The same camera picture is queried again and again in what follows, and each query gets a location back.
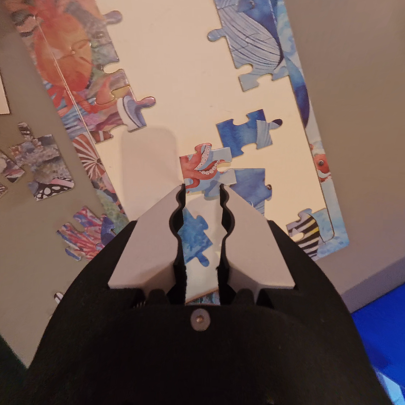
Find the black urchin eye puzzle piece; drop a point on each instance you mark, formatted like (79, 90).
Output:
(2, 189)

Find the dark blue whale face piece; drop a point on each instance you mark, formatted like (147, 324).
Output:
(253, 186)

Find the lavender zebra-tab puzzle piece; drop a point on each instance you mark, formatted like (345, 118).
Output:
(58, 297)

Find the joined blue whale puzzle pieces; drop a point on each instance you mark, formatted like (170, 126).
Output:
(253, 41)

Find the black white spotted puzzle piece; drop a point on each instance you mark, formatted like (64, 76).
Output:
(44, 167)

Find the light blue splash puzzle piece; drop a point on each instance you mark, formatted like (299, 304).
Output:
(193, 234)

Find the green grey urchin-spine puzzle piece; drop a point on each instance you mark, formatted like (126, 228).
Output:
(11, 169)

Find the blue object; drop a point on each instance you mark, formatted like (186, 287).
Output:
(382, 341)

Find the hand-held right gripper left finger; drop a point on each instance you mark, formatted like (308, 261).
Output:
(142, 256)

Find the ocean jigsaw puzzle frame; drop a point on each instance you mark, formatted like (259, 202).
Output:
(177, 79)

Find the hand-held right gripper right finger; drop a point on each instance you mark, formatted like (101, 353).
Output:
(259, 256)

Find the joined orange crab puzzle pieces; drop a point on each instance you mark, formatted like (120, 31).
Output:
(69, 50)

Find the red coral white wave piece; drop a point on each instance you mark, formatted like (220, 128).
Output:
(133, 110)

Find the blue white-striped puzzle piece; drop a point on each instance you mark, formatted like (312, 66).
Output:
(240, 133)

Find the red octopus puzzle piece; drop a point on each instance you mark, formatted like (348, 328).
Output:
(202, 167)

